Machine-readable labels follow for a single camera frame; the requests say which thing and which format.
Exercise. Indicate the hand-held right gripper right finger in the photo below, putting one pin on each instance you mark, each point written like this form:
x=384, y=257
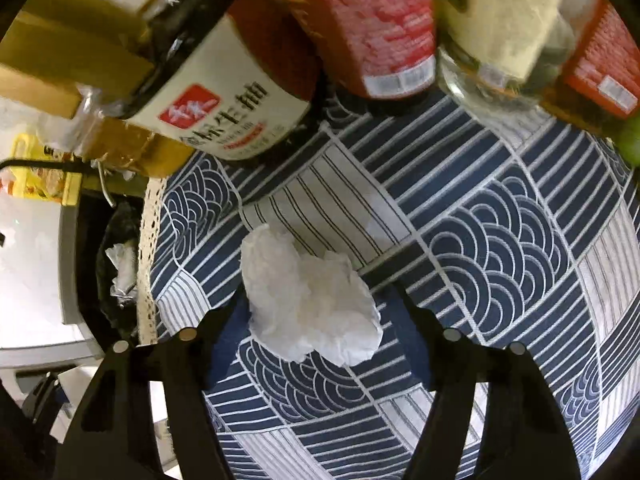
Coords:
x=410, y=335

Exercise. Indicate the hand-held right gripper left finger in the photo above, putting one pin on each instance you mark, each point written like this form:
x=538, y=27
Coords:
x=225, y=345

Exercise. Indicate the blue white patterned tablecloth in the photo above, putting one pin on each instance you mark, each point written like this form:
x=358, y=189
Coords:
x=490, y=260

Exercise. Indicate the soy sauce bottle white label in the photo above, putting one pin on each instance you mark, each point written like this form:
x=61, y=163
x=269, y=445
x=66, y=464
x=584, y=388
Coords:
x=225, y=100

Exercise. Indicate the yellow label oil jug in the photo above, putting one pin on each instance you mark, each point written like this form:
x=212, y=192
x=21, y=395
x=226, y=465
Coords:
x=35, y=180

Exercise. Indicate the green bottle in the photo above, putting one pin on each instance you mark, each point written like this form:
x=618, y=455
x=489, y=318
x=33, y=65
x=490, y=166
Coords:
x=632, y=145

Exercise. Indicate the red label bottle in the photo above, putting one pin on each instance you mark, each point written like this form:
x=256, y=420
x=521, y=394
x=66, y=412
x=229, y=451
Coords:
x=605, y=60
x=375, y=25

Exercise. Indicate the amber bottle with gold neck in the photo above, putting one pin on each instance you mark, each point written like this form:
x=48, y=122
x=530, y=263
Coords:
x=75, y=70

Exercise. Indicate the clear bottle with beige label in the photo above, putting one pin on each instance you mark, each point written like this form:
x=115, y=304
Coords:
x=500, y=20

